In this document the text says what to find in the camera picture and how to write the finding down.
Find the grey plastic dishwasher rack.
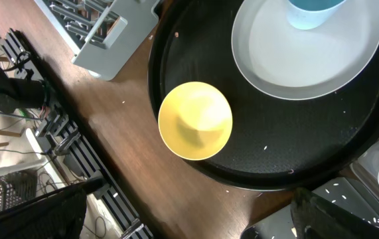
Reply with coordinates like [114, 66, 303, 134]
[35, 0, 162, 81]

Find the light blue plastic cup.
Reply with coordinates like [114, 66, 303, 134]
[287, 0, 346, 30]

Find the yellow bowl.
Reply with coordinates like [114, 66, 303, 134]
[157, 82, 233, 161]

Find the black aluminium rail frame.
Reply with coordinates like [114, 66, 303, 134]
[1, 29, 156, 239]

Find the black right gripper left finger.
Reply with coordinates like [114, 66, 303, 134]
[0, 177, 105, 239]

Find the black rectangular tray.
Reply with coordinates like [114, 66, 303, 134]
[240, 177, 379, 239]

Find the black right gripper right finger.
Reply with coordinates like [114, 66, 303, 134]
[290, 188, 379, 239]

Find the grey round plate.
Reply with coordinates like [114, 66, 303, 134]
[231, 0, 379, 100]

